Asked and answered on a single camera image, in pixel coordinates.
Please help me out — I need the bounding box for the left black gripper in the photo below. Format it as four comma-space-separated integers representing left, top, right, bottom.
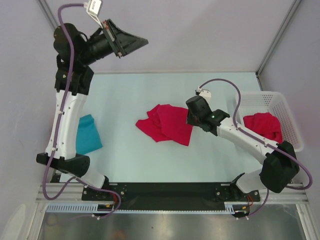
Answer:
79, 19, 148, 66

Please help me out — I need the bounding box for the red t shirt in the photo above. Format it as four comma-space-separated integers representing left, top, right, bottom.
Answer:
243, 112, 283, 144
135, 104, 193, 146

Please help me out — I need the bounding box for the white plastic perforated basket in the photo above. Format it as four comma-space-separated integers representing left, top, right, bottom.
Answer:
236, 91, 304, 153

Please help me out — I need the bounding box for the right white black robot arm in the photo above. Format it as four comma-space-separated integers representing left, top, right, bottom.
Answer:
186, 95, 300, 201

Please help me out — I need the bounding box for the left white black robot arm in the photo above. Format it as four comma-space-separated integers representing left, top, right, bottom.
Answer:
36, 19, 149, 200

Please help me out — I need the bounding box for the folded teal t shirt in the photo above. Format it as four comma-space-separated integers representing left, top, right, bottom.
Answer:
75, 114, 103, 155

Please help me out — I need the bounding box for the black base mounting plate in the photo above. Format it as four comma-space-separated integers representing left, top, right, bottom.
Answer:
81, 181, 261, 211

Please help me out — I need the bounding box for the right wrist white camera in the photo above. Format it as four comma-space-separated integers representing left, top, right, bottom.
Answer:
195, 87, 212, 104

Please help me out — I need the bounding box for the wrist white camera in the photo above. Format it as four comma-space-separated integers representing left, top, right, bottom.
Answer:
195, 87, 212, 104
83, 0, 103, 27

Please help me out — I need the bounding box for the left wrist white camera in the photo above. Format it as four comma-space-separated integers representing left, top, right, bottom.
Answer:
83, 0, 103, 27

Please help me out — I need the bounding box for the white slotted cable duct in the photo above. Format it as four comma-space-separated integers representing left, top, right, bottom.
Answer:
46, 203, 249, 215

